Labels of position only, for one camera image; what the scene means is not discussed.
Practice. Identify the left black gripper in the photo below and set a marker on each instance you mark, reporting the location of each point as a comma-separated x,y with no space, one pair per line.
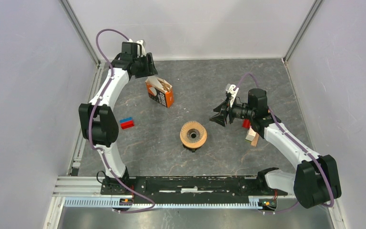
150,69

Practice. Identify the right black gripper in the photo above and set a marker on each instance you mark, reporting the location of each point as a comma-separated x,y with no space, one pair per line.
220,118

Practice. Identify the clear glass dripper cone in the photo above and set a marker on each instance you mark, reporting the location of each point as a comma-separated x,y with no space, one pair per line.
193,132

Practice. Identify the dark glass carafe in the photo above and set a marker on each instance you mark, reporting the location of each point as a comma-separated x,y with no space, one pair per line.
191,149

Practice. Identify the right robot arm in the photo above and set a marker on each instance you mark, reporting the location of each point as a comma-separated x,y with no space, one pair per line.
316,179

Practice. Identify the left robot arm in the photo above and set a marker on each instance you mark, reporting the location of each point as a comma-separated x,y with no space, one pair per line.
98,123

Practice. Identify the orange coffee filter box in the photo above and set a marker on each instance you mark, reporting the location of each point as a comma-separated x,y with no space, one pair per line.
160,90

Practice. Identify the red curved toy block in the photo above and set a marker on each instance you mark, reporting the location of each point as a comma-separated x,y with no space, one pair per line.
246,123

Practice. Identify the brown flat wooden block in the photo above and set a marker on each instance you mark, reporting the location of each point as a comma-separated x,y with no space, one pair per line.
255,140

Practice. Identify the red blue toy brick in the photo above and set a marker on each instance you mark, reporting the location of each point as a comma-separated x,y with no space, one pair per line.
127,123

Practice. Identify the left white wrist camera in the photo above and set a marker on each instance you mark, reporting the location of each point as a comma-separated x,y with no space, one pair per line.
140,45

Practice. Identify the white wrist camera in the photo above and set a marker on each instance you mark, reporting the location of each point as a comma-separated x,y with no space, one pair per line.
231,92
140,45

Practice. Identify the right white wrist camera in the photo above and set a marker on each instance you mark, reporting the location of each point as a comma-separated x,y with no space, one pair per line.
231,92

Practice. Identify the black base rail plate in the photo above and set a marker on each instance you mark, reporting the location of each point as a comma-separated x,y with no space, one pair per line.
188,189

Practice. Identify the white slotted cable duct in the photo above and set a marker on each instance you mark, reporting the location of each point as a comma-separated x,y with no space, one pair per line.
127,203

